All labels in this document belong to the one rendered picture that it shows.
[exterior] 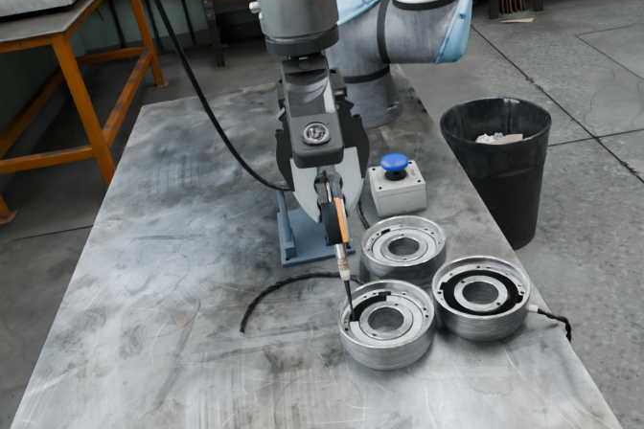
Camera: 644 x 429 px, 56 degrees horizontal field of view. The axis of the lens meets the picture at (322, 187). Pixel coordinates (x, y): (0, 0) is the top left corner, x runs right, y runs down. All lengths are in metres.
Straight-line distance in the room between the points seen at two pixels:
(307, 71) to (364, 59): 0.53
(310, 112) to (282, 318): 0.29
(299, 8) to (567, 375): 0.44
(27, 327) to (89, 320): 1.47
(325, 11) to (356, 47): 0.53
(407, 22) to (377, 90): 0.15
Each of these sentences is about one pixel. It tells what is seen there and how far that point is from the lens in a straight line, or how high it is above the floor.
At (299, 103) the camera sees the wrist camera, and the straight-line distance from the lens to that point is 0.56.
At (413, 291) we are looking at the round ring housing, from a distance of 0.71.
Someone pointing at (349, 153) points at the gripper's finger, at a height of 1.00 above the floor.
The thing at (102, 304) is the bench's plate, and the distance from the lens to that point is 0.87.
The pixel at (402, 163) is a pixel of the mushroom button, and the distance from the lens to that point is 0.87.
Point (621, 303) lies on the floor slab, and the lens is 1.98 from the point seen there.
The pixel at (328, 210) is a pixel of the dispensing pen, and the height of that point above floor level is 0.95.
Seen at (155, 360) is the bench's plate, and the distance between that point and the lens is 0.76.
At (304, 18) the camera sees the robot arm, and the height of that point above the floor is 1.15.
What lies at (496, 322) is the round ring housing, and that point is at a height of 0.83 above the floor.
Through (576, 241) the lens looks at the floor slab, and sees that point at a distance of 2.18.
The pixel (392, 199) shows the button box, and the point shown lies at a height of 0.83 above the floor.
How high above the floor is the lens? 1.30
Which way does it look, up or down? 31 degrees down
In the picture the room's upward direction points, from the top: 10 degrees counter-clockwise
